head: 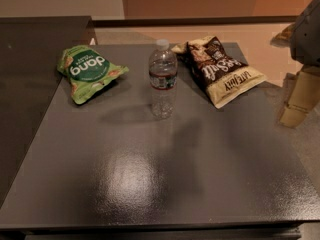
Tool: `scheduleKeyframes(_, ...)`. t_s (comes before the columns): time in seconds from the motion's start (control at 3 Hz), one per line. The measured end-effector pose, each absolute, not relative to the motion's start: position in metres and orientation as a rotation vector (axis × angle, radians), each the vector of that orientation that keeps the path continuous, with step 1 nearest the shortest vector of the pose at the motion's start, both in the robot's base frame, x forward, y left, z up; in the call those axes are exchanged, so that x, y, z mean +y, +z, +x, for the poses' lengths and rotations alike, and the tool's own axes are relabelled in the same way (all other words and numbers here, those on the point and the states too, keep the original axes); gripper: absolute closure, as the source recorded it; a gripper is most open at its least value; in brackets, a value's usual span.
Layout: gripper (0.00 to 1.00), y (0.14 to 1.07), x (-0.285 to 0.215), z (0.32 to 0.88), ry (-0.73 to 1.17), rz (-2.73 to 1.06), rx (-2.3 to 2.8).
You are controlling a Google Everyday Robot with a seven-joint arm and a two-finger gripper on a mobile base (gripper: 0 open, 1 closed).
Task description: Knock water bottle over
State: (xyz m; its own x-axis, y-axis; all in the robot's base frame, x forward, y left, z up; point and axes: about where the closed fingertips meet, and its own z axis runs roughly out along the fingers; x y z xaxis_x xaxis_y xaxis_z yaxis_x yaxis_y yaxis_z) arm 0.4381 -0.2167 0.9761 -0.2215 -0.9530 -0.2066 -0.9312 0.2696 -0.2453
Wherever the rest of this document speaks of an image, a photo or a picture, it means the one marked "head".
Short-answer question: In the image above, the green dang snack bag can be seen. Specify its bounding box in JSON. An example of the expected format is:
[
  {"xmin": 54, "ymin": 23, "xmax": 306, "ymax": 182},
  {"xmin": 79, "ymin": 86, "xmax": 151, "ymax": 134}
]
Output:
[{"xmin": 57, "ymin": 45, "xmax": 129, "ymax": 105}]

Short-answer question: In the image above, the dark side table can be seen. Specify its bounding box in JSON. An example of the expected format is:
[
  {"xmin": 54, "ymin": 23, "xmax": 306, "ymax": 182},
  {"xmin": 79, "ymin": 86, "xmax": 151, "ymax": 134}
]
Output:
[{"xmin": 0, "ymin": 16, "xmax": 96, "ymax": 206}]

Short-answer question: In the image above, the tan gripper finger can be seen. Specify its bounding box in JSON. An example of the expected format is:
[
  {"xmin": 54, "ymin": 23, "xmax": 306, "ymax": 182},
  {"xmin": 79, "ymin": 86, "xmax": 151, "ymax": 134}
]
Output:
[
  {"xmin": 280, "ymin": 65, "xmax": 320, "ymax": 128},
  {"xmin": 275, "ymin": 24, "xmax": 295, "ymax": 41}
]

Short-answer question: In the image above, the brown and cream chip bag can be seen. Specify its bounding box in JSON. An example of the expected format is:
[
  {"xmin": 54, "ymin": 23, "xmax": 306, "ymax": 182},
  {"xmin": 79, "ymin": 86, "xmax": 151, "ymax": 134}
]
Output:
[{"xmin": 172, "ymin": 36, "xmax": 267, "ymax": 109}]

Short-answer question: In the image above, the clear plastic water bottle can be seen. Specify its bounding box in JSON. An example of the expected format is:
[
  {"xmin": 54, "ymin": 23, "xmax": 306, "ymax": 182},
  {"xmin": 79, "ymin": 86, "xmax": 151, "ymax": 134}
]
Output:
[{"xmin": 148, "ymin": 39, "xmax": 178, "ymax": 119}]

